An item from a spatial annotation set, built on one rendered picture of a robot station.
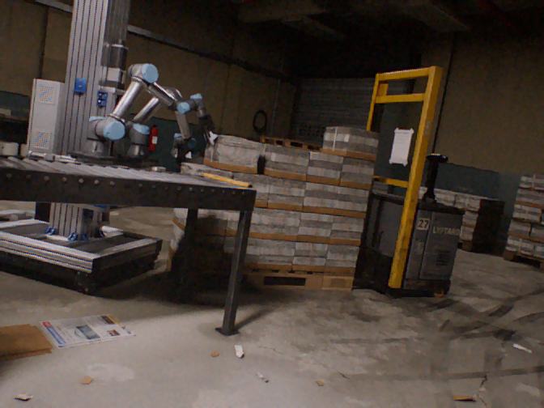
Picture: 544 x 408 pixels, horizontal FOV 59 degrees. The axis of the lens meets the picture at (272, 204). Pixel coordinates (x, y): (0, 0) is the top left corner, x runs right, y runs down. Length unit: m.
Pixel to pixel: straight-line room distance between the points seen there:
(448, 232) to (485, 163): 5.49
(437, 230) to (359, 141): 1.03
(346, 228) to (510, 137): 6.16
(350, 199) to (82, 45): 2.19
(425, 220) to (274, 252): 1.30
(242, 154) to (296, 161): 0.43
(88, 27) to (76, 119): 0.59
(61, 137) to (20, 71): 6.15
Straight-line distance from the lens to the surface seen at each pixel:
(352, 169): 3.77
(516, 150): 9.52
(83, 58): 3.43
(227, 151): 3.31
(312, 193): 3.62
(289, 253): 3.62
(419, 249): 4.12
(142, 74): 3.08
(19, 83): 9.56
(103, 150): 3.10
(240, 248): 2.56
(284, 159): 3.48
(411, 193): 3.90
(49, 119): 3.48
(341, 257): 3.87
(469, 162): 9.81
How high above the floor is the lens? 1.01
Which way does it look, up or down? 6 degrees down
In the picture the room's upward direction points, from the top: 9 degrees clockwise
